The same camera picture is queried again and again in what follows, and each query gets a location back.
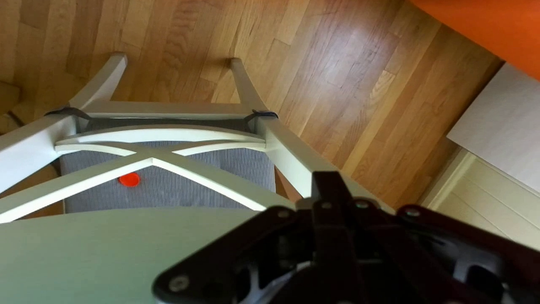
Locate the white wooden chair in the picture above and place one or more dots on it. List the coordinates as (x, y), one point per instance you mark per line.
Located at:
(110, 257)

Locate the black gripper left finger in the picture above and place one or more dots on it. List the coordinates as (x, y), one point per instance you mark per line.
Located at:
(240, 262)

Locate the grey seat cushion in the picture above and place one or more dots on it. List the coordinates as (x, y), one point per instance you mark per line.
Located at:
(166, 190)

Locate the orange armchair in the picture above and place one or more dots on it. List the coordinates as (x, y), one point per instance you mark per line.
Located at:
(505, 27)

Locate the white board with yellow strip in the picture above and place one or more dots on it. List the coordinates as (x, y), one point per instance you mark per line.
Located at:
(501, 125)

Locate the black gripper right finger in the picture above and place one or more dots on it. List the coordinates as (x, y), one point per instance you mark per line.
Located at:
(449, 262)

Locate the small red round object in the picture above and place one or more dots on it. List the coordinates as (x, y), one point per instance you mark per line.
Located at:
(130, 179)

